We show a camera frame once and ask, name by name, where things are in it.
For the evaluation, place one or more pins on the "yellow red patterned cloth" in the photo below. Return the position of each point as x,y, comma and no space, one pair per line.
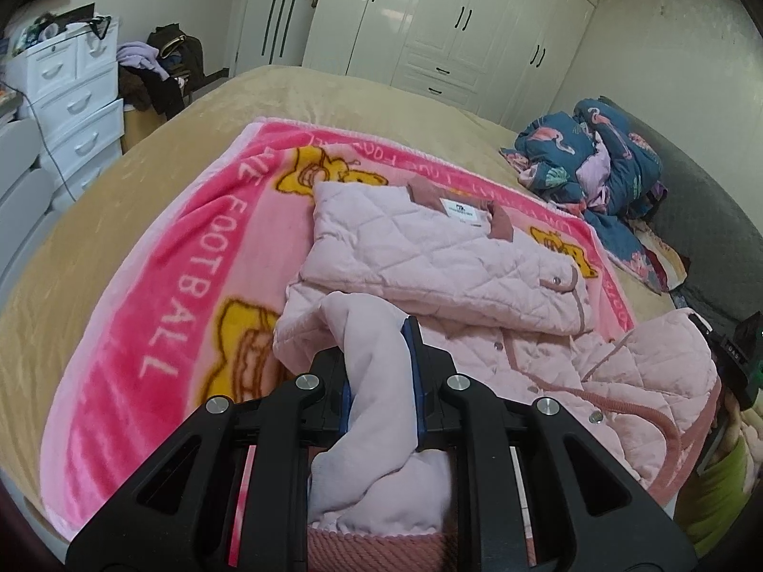
658,256

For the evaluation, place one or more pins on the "dark brown clothes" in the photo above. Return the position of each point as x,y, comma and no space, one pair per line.
134,89

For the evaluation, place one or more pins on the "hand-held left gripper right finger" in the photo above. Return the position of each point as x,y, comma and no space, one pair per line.
412,357

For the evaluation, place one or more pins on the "grey padded headboard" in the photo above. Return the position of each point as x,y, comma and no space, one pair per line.
703,208

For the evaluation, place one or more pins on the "bed with beige sheet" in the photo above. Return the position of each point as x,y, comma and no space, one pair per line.
208,107

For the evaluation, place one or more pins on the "white door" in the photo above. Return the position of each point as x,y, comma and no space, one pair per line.
256,12

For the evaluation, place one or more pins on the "blue flamingo print quilt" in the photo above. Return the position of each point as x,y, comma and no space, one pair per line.
572,149

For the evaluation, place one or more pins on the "colourful fleece cloth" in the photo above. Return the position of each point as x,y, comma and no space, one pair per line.
721,476

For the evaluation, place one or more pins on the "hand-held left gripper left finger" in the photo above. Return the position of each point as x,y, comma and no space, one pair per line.
328,384

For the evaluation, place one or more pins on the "pink quilted jacket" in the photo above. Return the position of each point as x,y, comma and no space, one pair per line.
417,250

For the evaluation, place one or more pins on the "pile of clothes and bag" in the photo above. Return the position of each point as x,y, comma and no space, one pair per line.
179,59

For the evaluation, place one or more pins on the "white wardrobe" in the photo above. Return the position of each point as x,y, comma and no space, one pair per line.
465,24

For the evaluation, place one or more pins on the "black clothes hanger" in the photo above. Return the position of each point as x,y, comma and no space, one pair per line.
101,25

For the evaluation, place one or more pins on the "pink cartoon printed blanket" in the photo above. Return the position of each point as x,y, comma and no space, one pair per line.
179,310

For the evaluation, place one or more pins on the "purple cloth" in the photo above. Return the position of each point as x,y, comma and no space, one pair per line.
140,56

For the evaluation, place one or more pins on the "white chest of drawers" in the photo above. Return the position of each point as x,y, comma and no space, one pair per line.
77,89

